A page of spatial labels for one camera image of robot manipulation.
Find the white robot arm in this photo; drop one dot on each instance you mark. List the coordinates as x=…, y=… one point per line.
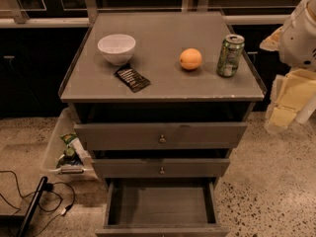
x=297, y=41

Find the black flat bar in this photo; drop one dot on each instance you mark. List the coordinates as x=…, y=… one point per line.
x=32, y=207

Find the white bowl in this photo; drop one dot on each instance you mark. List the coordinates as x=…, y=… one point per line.
x=117, y=49

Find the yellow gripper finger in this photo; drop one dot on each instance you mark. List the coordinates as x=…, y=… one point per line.
x=272, y=41

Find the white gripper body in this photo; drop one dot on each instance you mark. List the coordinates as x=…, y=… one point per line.
x=298, y=39

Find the black snack packet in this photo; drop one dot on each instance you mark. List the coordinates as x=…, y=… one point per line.
x=131, y=78

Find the orange fruit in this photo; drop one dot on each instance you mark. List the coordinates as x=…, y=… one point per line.
x=190, y=59

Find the grey drawer cabinet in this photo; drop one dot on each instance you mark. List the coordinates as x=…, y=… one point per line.
x=94, y=94

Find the green snack bag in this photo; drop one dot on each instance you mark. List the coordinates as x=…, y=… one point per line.
x=69, y=152

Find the green soda can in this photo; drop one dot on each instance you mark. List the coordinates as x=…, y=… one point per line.
x=230, y=53

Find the clear plastic bin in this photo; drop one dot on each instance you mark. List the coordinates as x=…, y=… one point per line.
x=54, y=150

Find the grey drawer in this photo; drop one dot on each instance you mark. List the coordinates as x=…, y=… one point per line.
x=181, y=207
x=160, y=136
x=160, y=168

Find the metal railing frame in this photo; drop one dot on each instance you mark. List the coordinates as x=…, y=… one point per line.
x=84, y=13

